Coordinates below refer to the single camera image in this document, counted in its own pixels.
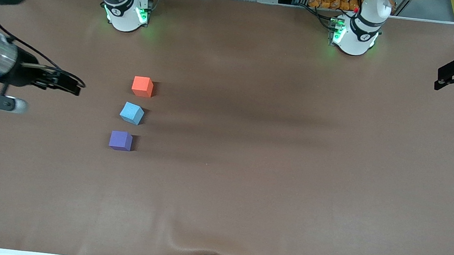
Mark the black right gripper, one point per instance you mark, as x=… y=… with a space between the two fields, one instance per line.
x=23 y=72

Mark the light blue foam block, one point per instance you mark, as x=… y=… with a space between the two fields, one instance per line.
x=132 y=113

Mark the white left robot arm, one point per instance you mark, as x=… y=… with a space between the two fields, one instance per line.
x=359 y=33

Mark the orange foam block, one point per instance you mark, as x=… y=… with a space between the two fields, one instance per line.
x=142 y=86

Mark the purple foam block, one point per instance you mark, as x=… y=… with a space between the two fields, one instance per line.
x=120 y=140

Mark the brown table mat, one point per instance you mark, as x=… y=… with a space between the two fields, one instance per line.
x=219 y=195

